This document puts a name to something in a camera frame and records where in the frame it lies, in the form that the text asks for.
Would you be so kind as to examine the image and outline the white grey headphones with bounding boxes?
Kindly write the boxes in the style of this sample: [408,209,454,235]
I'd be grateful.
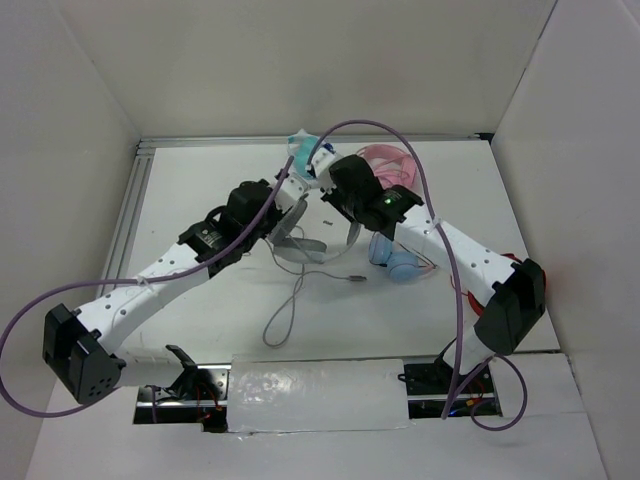
[267,194,361,265]

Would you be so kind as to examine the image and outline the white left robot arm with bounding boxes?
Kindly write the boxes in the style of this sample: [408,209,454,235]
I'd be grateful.
[43,180,294,405]

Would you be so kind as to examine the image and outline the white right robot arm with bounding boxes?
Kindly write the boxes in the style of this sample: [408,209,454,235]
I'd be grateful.
[308,154,546,392]

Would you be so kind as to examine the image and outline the pink headphones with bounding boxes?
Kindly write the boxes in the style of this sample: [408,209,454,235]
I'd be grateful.
[357,144,417,189]

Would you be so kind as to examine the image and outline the teal headphones in plastic bag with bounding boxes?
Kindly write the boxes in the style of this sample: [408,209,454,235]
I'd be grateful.
[287,129,338,180]

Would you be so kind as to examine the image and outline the light blue headphones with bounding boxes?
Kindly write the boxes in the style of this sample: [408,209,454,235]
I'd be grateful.
[368,233,422,283]

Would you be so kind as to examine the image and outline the red black headphones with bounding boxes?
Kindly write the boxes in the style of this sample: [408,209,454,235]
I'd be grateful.
[452,252,549,321]

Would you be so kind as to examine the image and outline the white taped cover sheet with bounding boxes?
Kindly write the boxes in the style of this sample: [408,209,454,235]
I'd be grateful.
[227,359,410,433]

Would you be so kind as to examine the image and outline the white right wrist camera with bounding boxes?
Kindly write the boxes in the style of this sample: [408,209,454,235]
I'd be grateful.
[307,147,343,192]

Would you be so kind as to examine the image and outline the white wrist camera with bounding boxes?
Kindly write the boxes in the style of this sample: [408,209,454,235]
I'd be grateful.
[275,173,313,211]
[307,147,343,192]

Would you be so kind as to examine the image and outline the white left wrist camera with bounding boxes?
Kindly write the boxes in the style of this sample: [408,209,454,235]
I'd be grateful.
[275,173,313,211]

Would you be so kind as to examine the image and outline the aluminium frame rail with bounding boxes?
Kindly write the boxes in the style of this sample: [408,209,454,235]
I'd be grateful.
[108,137,504,314]

